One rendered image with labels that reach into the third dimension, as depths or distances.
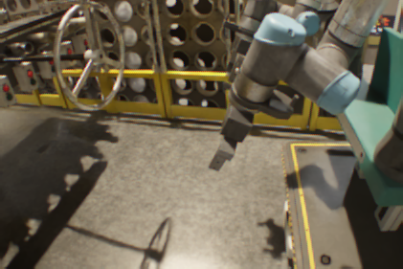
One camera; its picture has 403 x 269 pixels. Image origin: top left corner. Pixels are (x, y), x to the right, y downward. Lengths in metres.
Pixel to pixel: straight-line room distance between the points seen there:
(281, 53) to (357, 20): 0.17
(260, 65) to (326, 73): 0.11
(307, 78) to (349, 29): 0.15
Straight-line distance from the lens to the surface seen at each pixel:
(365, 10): 0.52
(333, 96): 0.43
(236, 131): 0.50
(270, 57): 0.43
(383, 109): 0.90
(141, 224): 1.42
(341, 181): 1.18
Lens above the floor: 1.12
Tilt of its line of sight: 33 degrees down
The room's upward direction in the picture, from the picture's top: 5 degrees counter-clockwise
